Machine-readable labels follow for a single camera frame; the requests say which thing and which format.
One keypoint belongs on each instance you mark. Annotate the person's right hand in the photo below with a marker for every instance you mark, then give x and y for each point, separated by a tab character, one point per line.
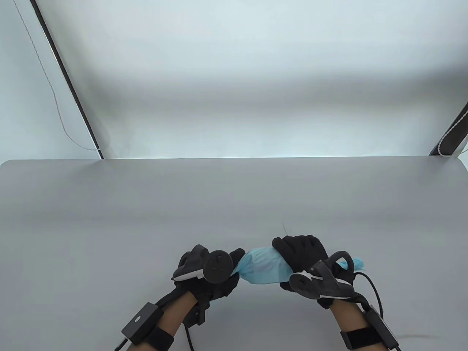
303	252

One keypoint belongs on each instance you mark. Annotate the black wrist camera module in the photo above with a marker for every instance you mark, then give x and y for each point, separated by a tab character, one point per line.
197	316

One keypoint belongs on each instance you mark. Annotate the black and white controller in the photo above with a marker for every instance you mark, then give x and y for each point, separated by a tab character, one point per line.
217	268
303	285

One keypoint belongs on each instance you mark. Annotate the black sensor box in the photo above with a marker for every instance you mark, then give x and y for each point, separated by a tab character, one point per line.
142	323
382	327

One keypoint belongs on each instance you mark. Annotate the light blue gift wrapping paper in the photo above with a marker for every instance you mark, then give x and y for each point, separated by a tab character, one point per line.
263	268

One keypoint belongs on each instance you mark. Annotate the person's left hand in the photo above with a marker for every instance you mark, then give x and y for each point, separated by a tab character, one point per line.
219	289

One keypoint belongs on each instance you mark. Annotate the person's right forearm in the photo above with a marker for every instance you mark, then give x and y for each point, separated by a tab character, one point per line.
349	318

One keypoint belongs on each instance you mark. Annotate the black frame pole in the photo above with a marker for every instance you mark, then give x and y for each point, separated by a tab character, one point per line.
65	76
451	133

